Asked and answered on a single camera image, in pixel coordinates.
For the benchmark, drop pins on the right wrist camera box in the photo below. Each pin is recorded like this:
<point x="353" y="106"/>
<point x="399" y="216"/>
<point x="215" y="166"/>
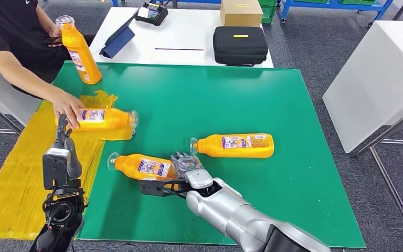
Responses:
<point x="153" y="188"/>

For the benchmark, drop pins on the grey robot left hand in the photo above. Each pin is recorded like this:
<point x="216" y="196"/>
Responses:
<point x="74" y="160"/>

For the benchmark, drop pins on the yellow taped plastic sheet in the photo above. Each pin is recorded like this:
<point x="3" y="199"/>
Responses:
<point x="20" y="181"/>

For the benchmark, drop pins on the person's right forearm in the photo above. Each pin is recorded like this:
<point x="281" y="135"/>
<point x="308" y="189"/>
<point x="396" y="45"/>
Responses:
<point x="20" y="76"/>

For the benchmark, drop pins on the black phone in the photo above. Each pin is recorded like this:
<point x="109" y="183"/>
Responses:
<point x="52" y="40"/>

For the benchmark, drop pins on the green plastic crate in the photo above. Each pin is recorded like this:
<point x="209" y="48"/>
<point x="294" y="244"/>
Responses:
<point x="269" y="14"/>

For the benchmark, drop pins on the person's left hand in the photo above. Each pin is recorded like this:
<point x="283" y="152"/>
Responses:
<point x="55" y="31"/>

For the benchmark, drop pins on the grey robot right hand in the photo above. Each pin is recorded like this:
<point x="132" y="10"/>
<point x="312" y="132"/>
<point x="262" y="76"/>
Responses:
<point x="187" y="163"/>

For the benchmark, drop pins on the silver metal table frame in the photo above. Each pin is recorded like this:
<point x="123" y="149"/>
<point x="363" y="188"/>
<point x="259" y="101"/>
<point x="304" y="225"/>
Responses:
<point x="392" y="123"/>
<point x="0" y="114"/>

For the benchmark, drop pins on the person's right hand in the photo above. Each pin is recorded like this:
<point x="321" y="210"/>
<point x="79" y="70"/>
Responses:
<point x="66" y="104"/>

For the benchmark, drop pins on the thin dark rod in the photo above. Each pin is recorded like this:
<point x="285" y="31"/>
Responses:
<point x="180" y="49"/>

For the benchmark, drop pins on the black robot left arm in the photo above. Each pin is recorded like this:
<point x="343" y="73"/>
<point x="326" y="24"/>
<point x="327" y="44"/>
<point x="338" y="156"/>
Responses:
<point x="62" y="215"/>

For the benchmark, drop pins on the person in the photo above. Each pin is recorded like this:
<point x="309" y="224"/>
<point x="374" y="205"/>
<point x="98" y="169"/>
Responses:
<point x="10" y="24"/>

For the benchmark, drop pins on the orange plastic bottle clear cap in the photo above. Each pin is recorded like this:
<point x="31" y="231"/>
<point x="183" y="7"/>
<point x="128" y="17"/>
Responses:
<point x="128" y="165"/>
<point x="212" y="147"/>
<point x="86" y="66"/>
<point x="114" y="120"/>

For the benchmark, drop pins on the white side table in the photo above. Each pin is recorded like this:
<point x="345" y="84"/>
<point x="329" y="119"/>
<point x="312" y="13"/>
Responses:
<point x="0" y="101"/>
<point x="372" y="81"/>

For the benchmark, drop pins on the blue tablet folio case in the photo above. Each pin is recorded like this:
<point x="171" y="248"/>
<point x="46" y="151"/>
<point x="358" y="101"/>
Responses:
<point x="118" y="41"/>

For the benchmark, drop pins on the person's left forearm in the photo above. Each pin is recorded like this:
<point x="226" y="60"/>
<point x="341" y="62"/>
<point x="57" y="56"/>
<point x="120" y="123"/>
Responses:
<point x="45" y="19"/>

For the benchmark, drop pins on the green table mat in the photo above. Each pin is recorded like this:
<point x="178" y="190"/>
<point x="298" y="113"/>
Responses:
<point x="222" y="104"/>

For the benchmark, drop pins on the black handheld controller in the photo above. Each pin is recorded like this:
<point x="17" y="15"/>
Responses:
<point x="151" y="14"/>

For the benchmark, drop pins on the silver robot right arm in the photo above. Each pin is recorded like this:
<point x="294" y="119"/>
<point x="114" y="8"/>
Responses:
<point x="229" y="212"/>

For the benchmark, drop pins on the black zipped carry case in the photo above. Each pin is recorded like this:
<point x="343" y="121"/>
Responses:
<point x="239" y="48"/>

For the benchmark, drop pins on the brown cardboard box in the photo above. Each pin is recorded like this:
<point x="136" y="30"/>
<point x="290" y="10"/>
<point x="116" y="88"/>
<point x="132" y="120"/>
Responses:
<point x="241" y="13"/>

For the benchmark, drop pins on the white desk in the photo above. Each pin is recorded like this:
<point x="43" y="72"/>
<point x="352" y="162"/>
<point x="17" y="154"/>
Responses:
<point x="180" y="33"/>

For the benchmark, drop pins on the blue metal rack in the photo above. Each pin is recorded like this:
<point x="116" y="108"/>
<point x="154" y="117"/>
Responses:
<point x="333" y="5"/>

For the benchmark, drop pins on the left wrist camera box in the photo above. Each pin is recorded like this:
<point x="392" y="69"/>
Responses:
<point x="55" y="170"/>

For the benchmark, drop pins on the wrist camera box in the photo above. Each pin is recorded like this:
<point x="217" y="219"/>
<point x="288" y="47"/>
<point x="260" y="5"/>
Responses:
<point x="153" y="188"/>
<point x="55" y="170"/>

